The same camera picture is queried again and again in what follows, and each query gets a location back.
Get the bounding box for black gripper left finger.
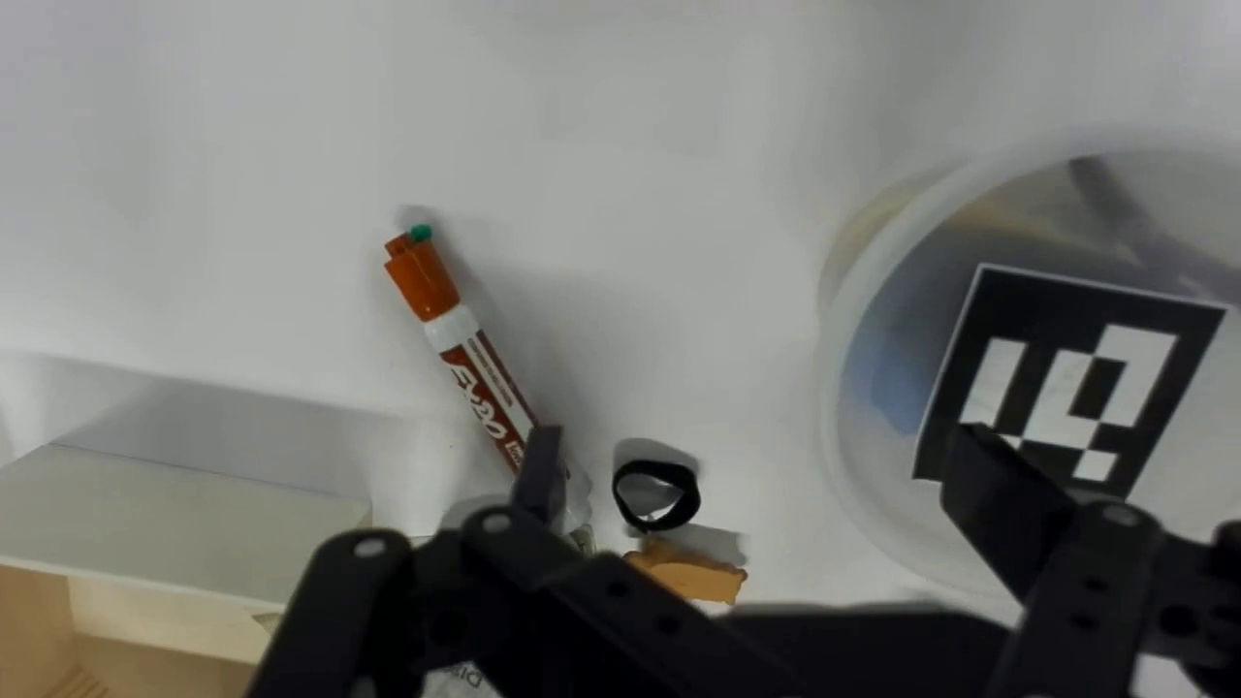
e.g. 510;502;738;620
243;421;831;698

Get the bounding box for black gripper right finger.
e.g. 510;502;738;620
933;421;1241;698

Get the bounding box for red white marker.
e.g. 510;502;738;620
380;221;544;471

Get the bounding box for small tan wooden piece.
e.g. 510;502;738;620
624;540;753;607

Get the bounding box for small white black toy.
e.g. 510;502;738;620
567;496;757;575

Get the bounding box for open wooden box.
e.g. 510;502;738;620
0;350;380;698

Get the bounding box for small black ring tag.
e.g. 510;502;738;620
610;448;707;533

